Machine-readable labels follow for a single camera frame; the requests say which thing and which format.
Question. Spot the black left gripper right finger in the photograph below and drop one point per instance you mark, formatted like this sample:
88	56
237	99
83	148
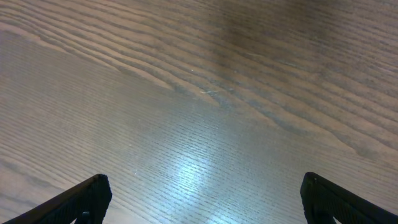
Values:
324	202

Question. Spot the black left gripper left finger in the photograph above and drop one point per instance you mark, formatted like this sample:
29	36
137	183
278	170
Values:
87	202

